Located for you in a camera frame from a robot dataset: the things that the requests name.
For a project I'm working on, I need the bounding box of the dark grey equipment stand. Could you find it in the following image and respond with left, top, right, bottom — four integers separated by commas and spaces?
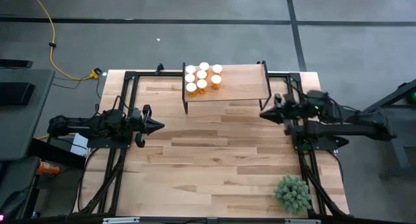
363, 78, 416, 182

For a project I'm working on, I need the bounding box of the white box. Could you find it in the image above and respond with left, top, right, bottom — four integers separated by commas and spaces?
69, 132, 89, 157

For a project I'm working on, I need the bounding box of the wooden shelf black metal frame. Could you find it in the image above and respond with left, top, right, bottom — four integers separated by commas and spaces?
181, 60, 272, 115

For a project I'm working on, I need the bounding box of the black flat bar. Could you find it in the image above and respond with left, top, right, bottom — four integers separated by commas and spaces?
0, 58, 34, 69

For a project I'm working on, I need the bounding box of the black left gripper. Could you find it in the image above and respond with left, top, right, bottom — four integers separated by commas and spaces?
129, 104, 165, 149

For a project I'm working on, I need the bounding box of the yellow power cable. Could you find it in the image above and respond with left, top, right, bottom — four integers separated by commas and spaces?
27, 0, 101, 81

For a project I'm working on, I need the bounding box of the silver table bracket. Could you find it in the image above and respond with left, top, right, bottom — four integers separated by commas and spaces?
102, 217, 140, 224

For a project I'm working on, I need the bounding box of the small green artificial plant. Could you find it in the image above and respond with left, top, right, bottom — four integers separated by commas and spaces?
272, 173, 313, 216

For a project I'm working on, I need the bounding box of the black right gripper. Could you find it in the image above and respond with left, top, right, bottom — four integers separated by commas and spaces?
259, 93, 308, 136

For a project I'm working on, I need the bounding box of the black rectangular pad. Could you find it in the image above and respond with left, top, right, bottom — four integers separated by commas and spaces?
0, 82, 36, 106

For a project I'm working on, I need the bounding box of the grey desk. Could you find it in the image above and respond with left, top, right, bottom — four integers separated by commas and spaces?
0, 68, 56, 162

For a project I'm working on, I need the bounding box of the orange can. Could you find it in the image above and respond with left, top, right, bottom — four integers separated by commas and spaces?
34, 161, 61, 177

